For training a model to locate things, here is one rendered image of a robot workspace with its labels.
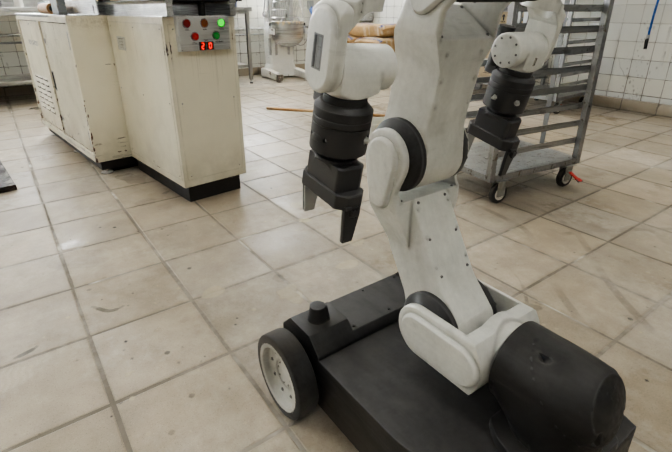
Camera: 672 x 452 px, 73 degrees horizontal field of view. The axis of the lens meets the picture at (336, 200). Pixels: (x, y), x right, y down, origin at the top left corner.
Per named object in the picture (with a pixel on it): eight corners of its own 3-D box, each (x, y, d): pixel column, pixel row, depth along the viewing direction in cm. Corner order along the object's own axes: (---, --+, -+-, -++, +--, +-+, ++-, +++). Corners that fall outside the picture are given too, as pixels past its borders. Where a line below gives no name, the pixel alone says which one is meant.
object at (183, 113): (133, 170, 266) (102, 2, 231) (188, 158, 287) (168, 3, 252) (187, 205, 218) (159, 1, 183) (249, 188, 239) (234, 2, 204)
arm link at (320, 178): (379, 204, 72) (394, 133, 66) (330, 217, 66) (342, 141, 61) (333, 171, 80) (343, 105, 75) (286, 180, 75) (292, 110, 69)
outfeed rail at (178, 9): (91, 12, 338) (90, 2, 336) (96, 12, 340) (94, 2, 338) (231, 15, 202) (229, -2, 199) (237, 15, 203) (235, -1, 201)
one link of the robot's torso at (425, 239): (512, 337, 95) (474, 109, 90) (448, 379, 84) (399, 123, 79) (455, 322, 108) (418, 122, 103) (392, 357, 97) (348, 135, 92)
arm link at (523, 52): (539, 94, 95) (562, 38, 89) (509, 99, 89) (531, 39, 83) (495, 75, 102) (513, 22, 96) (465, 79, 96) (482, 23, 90)
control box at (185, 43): (177, 51, 194) (172, 16, 189) (227, 48, 209) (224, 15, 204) (181, 52, 192) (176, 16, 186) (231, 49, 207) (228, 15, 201)
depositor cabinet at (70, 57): (45, 134, 341) (14, 13, 308) (141, 120, 385) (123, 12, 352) (99, 178, 254) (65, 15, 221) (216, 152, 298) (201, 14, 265)
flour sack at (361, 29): (343, 36, 596) (343, 22, 590) (365, 35, 622) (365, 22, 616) (384, 38, 547) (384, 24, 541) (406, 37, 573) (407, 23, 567)
